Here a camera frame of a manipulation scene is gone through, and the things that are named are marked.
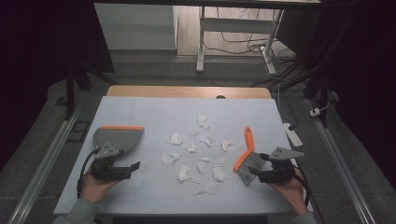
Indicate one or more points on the pale grey board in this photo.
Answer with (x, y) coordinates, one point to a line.
(162, 105)

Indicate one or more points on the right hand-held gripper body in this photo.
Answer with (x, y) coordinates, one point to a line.
(278, 172)

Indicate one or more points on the orange brush with grey bristles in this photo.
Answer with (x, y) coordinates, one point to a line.
(247, 155)

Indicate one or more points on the small white plug adapter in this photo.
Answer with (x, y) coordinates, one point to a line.
(315, 112)

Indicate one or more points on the black rectangular floor frame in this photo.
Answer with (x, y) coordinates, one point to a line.
(78, 131)

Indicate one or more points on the white cabinet panel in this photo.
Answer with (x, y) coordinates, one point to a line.
(137, 28)

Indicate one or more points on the person's left hand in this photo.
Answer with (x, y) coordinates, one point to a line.
(95, 188)

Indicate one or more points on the aluminium rail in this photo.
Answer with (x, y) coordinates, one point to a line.
(46, 161)
(342, 168)

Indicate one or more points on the white power strip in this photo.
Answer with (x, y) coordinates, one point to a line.
(293, 135)

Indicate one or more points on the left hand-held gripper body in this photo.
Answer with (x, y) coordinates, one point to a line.
(107, 172)

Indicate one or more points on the grey dustpan with orange edge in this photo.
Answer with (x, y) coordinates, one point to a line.
(124, 138)

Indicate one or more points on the white desk frame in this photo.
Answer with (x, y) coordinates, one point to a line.
(236, 25)

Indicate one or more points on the person's right hand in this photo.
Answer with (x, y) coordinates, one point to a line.
(294, 194)

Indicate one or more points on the pile of white paper scraps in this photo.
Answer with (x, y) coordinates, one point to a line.
(191, 146)

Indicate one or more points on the black metal stand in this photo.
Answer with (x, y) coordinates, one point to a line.
(70, 90)
(323, 84)

